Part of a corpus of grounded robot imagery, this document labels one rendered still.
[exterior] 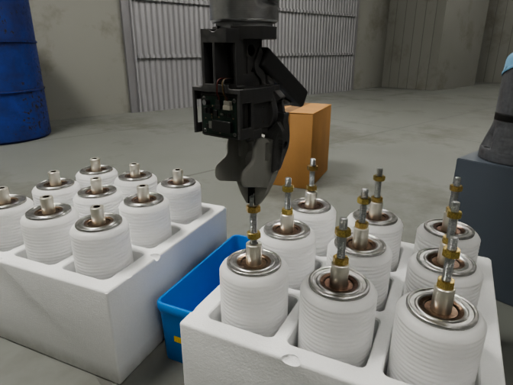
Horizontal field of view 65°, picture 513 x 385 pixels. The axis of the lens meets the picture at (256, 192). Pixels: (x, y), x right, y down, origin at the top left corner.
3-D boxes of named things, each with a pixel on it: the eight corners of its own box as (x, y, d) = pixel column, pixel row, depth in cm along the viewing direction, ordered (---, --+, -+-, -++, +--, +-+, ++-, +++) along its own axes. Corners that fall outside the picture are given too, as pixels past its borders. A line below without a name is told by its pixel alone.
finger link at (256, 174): (231, 215, 49) (227, 140, 46) (261, 201, 53) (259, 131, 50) (251, 221, 47) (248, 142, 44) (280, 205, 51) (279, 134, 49)
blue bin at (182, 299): (234, 277, 99) (233, 233, 95) (276, 288, 94) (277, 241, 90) (158, 358, 73) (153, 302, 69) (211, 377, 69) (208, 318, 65)
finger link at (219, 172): (208, 206, 51) (207, 135, 48) (238, 194, 56) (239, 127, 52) (226, 213, 50) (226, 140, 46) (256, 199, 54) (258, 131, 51)
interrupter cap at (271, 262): (283, 279, 52) (283, 273, 52) (224, 279, 52) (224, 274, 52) (279, 251, 59) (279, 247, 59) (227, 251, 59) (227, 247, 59)
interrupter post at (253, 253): (262, 269, 55) (262, 247, 53) (245, 269, 55) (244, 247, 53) (262, 260, 57) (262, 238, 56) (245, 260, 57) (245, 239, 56)
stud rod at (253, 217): (249, 247, 55) (248, 195, 53) (256, 246, 55) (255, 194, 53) (251, 250, 54) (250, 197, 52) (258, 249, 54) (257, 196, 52)
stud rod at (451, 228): (448, 250, 56) (457, 200, 53) (452, 254, 55) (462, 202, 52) (441, 251, 56) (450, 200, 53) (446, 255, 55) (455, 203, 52)
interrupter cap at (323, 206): (339, 208, 75) (340, 205, 75) (310, 218, 71) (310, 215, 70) (311, 197, 81) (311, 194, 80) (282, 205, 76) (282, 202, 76)
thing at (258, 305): (288, 392, 57) (291, 281, 51) (221, 393, 57) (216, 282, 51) (283, 345, 66) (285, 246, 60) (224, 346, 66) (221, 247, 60)
